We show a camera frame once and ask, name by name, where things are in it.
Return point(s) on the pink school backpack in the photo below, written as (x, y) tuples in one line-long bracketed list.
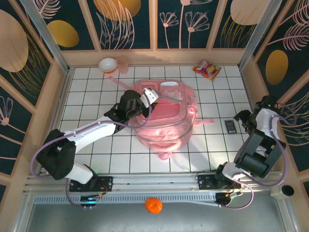
[(164, 125)]

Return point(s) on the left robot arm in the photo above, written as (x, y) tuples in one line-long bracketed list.
[(91, 130)]

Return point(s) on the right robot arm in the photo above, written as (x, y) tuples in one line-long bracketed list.
[(256, 159)]

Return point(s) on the pink plastic cup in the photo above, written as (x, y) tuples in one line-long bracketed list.
[(123, 65)]

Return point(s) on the white and orange bowl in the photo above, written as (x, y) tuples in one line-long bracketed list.
[(108, 65)]

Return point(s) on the colourful fruit candy packet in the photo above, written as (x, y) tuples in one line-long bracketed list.
[(207, 70)]

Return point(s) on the black controller board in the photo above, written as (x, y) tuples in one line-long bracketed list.
[(89, 199), (224, 198)]

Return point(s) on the orange ball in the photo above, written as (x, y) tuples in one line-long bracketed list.
[(153, 205)]

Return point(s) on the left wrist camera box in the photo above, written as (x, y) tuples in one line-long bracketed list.
[(149, 95)]

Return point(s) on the dark floral wall panel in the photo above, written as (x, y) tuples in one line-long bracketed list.
[(236, 31), (297, 145), (19, 48), (120, 29), (12, 135), (72, 24), (183, 36), (289, 48)]

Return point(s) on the aluminium side rail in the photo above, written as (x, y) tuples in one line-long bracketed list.
[(65, 87)]

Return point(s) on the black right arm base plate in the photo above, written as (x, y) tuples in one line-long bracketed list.
[(205, 182)]

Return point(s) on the beige box camera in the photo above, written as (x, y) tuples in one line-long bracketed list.
[(287, 191)]

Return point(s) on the aluminium mounting rail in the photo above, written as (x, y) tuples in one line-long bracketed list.
[(154, 181)]

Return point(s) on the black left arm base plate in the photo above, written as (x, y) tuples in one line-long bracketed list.
[(106, 183)]

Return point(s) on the aluminium corner post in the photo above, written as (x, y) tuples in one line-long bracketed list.
[(45, 31), (265, 31)]

